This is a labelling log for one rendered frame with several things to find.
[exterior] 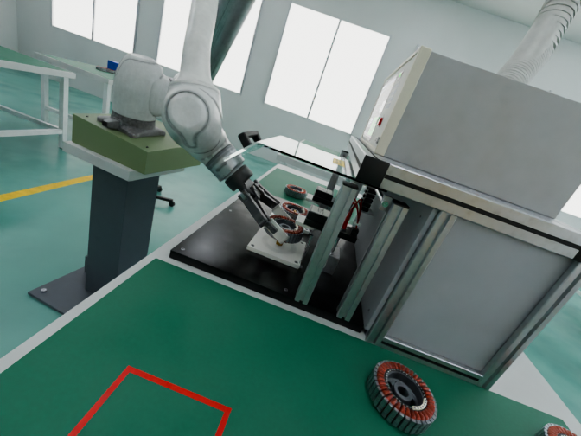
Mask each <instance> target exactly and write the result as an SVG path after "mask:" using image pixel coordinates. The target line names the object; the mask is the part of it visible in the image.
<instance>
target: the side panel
mask: <svg viewBox="0 0 581 436"><path fill-rule="evenodd" d="M580 287H581V263H580V262H577V261H575V260H571V259H569V258H566V257H564V256H562V255H559V254H556V253H553V252H550V251H548V250H545V249H543V248H541V247H536V246H535V245H532V244H529V243H526V242H525V241H522V240H518V239H515V238H513V237H511V236H508V235H505V234H502V233H499V232H496V231H494V230H492V229H489V228H486V227H483V226H481V225H478V224H475V223H474V222H471V221H466V220H464V219H462V218H459V217H457V216H454V215H451V214H448V213H445V212H444V211H441V210H438V212H437V214H436V216H435V217H434V219H433V221H432V223H431V225H430V226H429V227H428V229H427V231H426V233H425V235H424V237H423V239H422V240H421V241H420V243H419V244H418V247H417V249H416V250H415V252H414V254H413V256H412V257H411V259H410V261H409V262H408V264H407V266H406V267H405V270H404V271H403V272H402V274H401V276H400V278H399V280H398V282H397V283H396V285H395V287H394V288H393V290H392V292H391V294H390V295H389V297H388V299H387V300H386V302H385V304H384V305H383V307H382V309H381V311H380V313H379V315H378V316H377V318H376V319H375V321H374V322H373V325H372V327H371V328H370V330H369V331H368V330H366V331H365V332H364V333H365V336H366V337H365V341H366V342H368V343H371V342H372V343H373V344H374V345H376V346H379V347H381V348H383V349H387V350H389V351H392V352H393V353H396V354H399V355H401V356H404V357H407V358H409V359H412V360H413V361H416V362H420V363H422V364H424V365H426V366H429V367H431V368H434V369H437V370H439V371H442V372H444V373H446V374H448V375H452V376H455V377H456V378H459V379H461V380H464V381H467V382H470V383H472V384H475V385H476V386H479V387H481V386H483V388H485V389H487V390H490V388H491V387H492V386H493V385H494V384H495V383H496V382H497V380H498V379H499V378H500V377H501V376H502V375H503V374H504V373H505V371H506V370H507V369H508V368H509V367H510V366H511V365H512V363H513V362H514V361H515V360H516V359H517V358H518V357H519V355H520V354H521V353H522V352H523V351H524V350H525V349H526V347H527V346H528V345H529V344H530V343H531V342H532V341H533V339H534V338H535V337H536V336H538V334H539V333H540V332H541V331H542V330H543V329H544V328H545V327H546V325H547V324H548V323H549V322H550V321H551V320H552V319H553V317H554V316H555V315H556V314H557V313H558V312H559V311H560V309H561V308H562V307H563V306H564V305H565V304H566V303H567V301H568V300H569V299H570V298H571V297H572V296H573V295H574V293H575V292H576V291H577V290H578V289H579V288H580Z"/></svg>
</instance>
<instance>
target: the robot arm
mask: <svg viewBox="0 0 581 436"><path fill-rule="evenodd" d="M255 1H256V0H191V6H190V11H189V15H188V24H187V28H186V33H185V37H184V43H183V48H182V60H181V66H180V72H179V73H178V74H177V75H176V76H175V77H174V78H170V77H167V76H165V75H164V74H163V69H162V68H161V66H160V65H159V64H158V63H157V62H156V61H155V60H154V59H152V58H150V57H148V56H145V55H141V54H134V53H128V54H127V55H126V56H125V57H123V58H122V60H121V61H120V63H119V64H118V66H117V69H116V72H115V74H114V79H113V85H112V114H111V116H98V117H97V120H98V121H99V122H102V125H103V126H104V127H105V128H112V129H117V130H119V131H121V132H122V133H124V134H126V135H127V136H129V137H130V138H140V137H149V136H165V133H166V132H165V131H163V130H161V129H159V128H157V127H156V117H161V116H162V119H163V124H164V127H165V129H166V131H167V133H168V134H169V135H170V136H171V138H172V139H173V140H174V141H175V142H176V143H177V144H178V145H180V146H181V147H182V148H183V149H185V150H186V151H187V152H188V153H189V154H190V155H191V156H192V157H193V158H195V159H196V160H198V161H200V162H201V163H203V164H204V165H205V166H206V167H207V168H208V169H209V170H210V171H211V172H212V173H213V174H214V176H215V177H216V178H217V179H218V180H219V181H220V182H221V181H223V180H224V179H225V180H226V181H225V184H226V185H227V186H228V187H229V188H230V190H231V191H235V190H236V189H238V190H239V191H240V194H239V195H238V198H239V199H240V200H241V201H242V202H243V203H244V205H245V206H246V208H247V209H248V211H249V212H250V214H251V215H252V217H253V218H254V220H255V221H256V222H257V223H258V225H259V226H260V227H261V228H262V227H263V226H265V227H266V228H267V230H268V231H269V232H270V233H271V234H272V235H273V236H274V237H275V238H276V240H277V241H278V242H279V243H280V244H282V243H284V242H285V241H286V240H288V239H289V238H290V237H289V236H288V235H287V233H286V232H285V231H284V230H283V229H282V228H281V227H280V226H279V225H278V224H277V223H276V222H275V221H274V220H273V218H270V217H269V215H268V214H267V212H266V211H265V208H264V206H263V205H262V203H264V204H265V205H266V206H268V207H269V208H271V211H272V213H273V214H274V215H283V216H286V217H289V215H288V214H287V213H286V212H285V211H284V210H283V209H282V208H281V206H280V205H279V203H280V201H278V199H277V198H276V197H275V196H273V195H272V194H271V193H270V192H269V191H268V190H267V189H265V188H264V187H263V186H262V185H261V184H260V183H259V182H258V180H257V179H255V180H254V181H252V180H251V179H250V177H251V176H252V175H253V173H252V171H251V170H250V169H249V168H248V167H247V166H246V165H243V163H244V161H245V159H244V158H243V157H242V156H238V157H235V158H232V159H229V160H226V161H224V160H223V159H224V158H226V157H228V156H230V155H232V154H233V153H235V152H237V151H236V149H235V148H234V146H233V145H231V143H230V142H229V141H228V139H227V136H226V133H225V132H224V130H223V129H222V126H221V122H222V121H223V117H222V108H221V99H220V90H219V89H217V88H216V87H215V85H214V83H213V82H214V79H215V77H216V75H217V73H218V72H219V70H220V67H221V65H222V63H223V62H224V60H225V59H226V57H227V54H228V52H229V50H230V48H231V47H232V45H233V43H234V41H235V39H236V37H237V35H238V34H239V32H240V30H241V28H242V26H243V24H244V22H245V20H246V18H247V16H248V15H249V13H250V11H251V9H252V6H253V5H254V3H255ZM261 202H262V203H261ZM289 218H290V217H289Z"/></svg>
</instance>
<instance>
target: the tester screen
mask: <svg viewBox="0 0 581 436"><path fill-rule="evenodd" d="M395 80H396V78H395V79H393V80H392V81H390V82H389V83H388V84H387V85H385V86H384V87H383V88H382V90H381V92H380V96H379V98H378V100H377V102H376V105H375V107H374V109H373V112H372V115H371V117H370V119H371V118H373V119H372V121H371V124H372V123H373V121H374V118H375V117H379V116H380V114H381V112H378V113H376V112H377V111H378V109H379V106H380V103H381V102H383V101H385V100H387V98H388V95H389V93H390V92H391V89H392V87H393V83H394V81H395ZM370 119H369V121H370ZM369 121H368V123H369ZM368 123H367V127H371V124H370V125H369V124H368Z"/></svg>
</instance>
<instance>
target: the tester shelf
mask: <svg viewBox="0 0 581 436"><path fill-rule="evenodd" d="M347 147H348V153H349V156H350V159H351V163H352V166H353V169H354V175H355V179H356V180H359V181H362V182H364V183H368V184H370V185H373V186H375V187H378V188H381V189H384V190H387V191H390V192H392V193H394V194H397V195H399V196H403V197H406V198H408V199H411V200H413V201H415V202H420V203H422V204H424V205H427V206H429V207H432V208H435V209H438V210H441V211H444V212H445V213H448V214H451V215H454V216H457V217H459V218H462V219H464V220H466V221H471V222H474V223H475V224H478V225H481V226H483V227H486V228H489V229H492V230H494V231H496V232H499V233H502V234H505V235H508V236H511V237H513V238H515V239H518V240H522V241H525V242H526V243H529V244H532V245H535V246H536V247H541V248H543V249H545V250H548V251H550V252H553V253H556V254H559V255H562V256H564V257H566V258H569V259H571V260H575V261H577V262H580V263H581V230H579V229H576V228H574V227H572V226H570V225H567V224H565V223H563V222H562V221H559V220H556V219H553V218H550V217H548V216H545V215H541V214H539V213H536V212H533V211H532V210H529V209H526V208H523V207H520V206H517V205H514V204H512V203H510V202H505V201H503V200H501V199H498V198H496V197H493V196H489V195H487V194H484V193H482V192H479V191H477V190H474V189H471V188H468V187H465V186H462V185H461V184H458V183H453V182H452V181H449V180H446V179H444V178H442V177H439V176H435V175H432V174H430V173H427V172H425V171H422V170H418V169H416V168H413V167H411V166H409V165H406V164H403V163H400V162H397V161H394V160H392V159H390V158H387V157H382V156H380V155H377V154H374V153H373V152H372V151H371V150H370V149H369V148H368V147H367V146H366V145H365V144H364V143H363V142H362V141H361V139H360V138H357V137H354V136H352V135H351V137H350V139H349V141H348V145H347Z"/></svg>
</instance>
